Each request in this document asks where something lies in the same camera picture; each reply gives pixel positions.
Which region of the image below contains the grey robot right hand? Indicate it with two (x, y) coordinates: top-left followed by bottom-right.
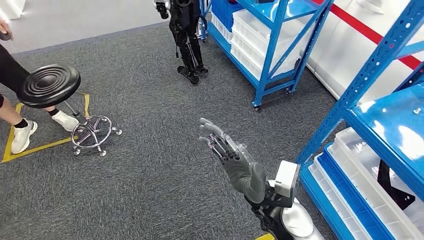
(198, 117), (268, 205)

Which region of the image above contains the blue metal shelf rack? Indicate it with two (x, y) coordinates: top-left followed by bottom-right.
(198, 0), (335, 112)
(294, 0), (424, 240)

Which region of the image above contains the white plastic crate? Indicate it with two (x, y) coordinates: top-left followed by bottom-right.
(231, 9), (314, 51)
(230, 33), (301, 80)
(308, 153), (374, 240)
(210, 13), (233, 44)
(326, 127), (424, 240)

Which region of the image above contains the blue plastic crate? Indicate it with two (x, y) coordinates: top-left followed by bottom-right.
(211, 0), (244, 32)
(316, 142), (395, 240)

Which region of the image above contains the white car body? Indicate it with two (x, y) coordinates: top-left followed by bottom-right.
(304, 0), (424, 100)

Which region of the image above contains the black humanoid robot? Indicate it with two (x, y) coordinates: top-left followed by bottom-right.
(152, 0), (210, 85)

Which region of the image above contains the yellow floor tape outline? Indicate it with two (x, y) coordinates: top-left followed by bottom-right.
(0, 92), (91, 164)

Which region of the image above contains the chrome base stool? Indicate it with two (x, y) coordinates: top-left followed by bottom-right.
(17, 63), (123, 157)

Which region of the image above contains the person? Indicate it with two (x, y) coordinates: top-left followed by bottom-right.
(0, 19), (80, 155)

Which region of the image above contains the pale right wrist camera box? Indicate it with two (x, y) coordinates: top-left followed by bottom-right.
(274, 160), (302, 208)

